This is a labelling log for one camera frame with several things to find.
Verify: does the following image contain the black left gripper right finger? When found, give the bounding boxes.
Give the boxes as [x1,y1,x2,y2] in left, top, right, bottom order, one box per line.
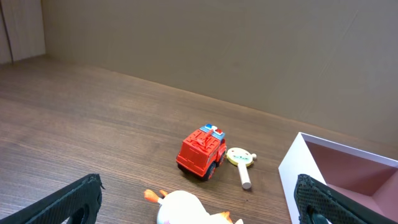
[294,174,397,224]

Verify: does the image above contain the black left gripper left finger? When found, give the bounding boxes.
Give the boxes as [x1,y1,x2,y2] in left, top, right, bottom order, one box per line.
[1,174,104,224]

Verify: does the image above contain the white pink plush duck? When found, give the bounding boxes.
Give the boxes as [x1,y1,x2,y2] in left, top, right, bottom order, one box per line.
[144,189,234,224]

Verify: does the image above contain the red toy fire truck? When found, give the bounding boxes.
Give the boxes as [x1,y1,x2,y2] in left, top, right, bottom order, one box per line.
[176,124,227,181]

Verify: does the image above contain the pink cardboard box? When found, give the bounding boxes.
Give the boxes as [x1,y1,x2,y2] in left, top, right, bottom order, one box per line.
[279,133,397,223]

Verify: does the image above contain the yellow wooden rattle drum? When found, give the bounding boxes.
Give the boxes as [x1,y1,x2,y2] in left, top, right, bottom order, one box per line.
[226,147,257,190]

